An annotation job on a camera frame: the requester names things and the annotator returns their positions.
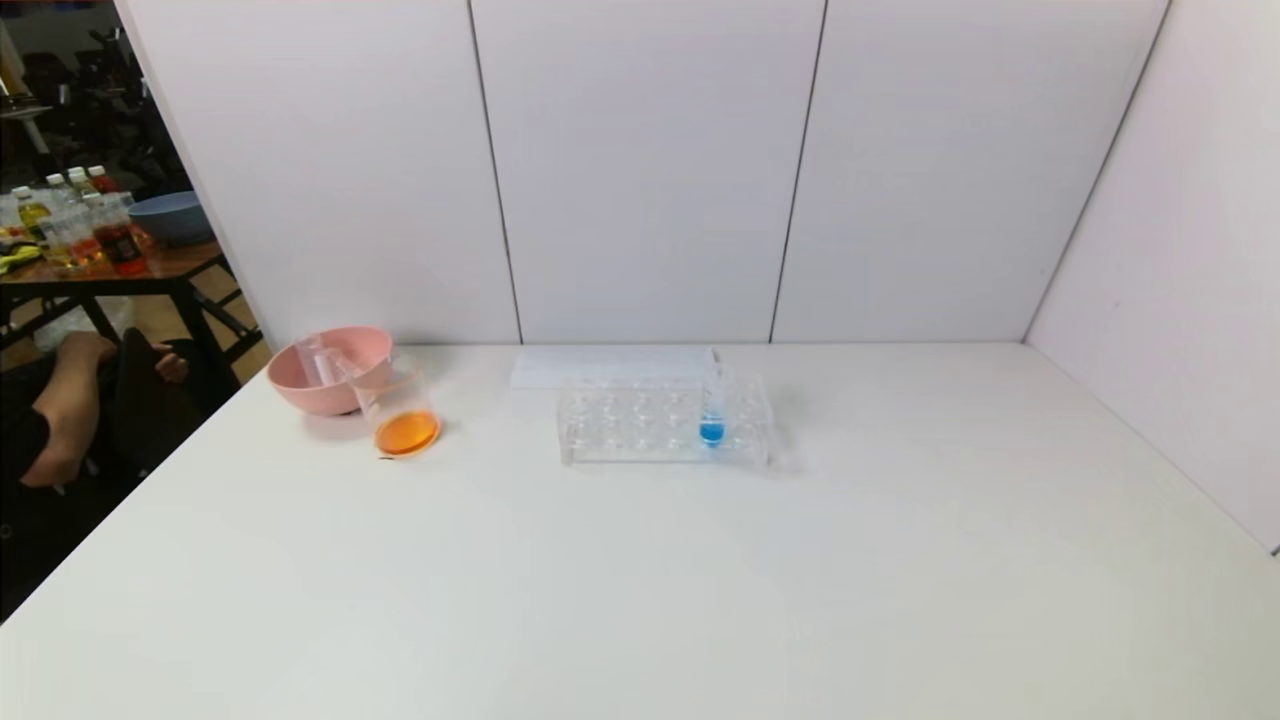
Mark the test tube with yellow pigment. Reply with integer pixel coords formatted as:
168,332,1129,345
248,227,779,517
295,335,337,387

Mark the clear glass beaker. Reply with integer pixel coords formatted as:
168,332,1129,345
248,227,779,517
348,350,441,458

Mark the clear acrylic test tube rack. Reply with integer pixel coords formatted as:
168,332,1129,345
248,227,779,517
558,368,776,471

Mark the test tube with blue pigment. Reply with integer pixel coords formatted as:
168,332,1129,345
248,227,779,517
698,348,731,451

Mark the bottle with dark red liquid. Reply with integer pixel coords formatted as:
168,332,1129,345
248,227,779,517
100,195,147,277

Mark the pink plastic bowl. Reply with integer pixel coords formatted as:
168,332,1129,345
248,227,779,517
266,326,394,417

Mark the blue bowl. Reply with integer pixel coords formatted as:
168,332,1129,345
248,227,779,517
127,190,217,249

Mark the clear plastic bottle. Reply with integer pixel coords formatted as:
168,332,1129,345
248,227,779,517
44,174,85,269

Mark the bottle with yellow liquid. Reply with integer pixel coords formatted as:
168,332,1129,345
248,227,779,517
14,185,53,249

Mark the person black clothing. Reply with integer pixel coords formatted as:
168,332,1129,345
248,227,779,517
0,350,111,621

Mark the dark background equipment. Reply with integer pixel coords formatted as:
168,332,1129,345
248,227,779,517
0,0,191,196

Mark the white paper sheet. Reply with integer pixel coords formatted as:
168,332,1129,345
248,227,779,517
510,346,721,391

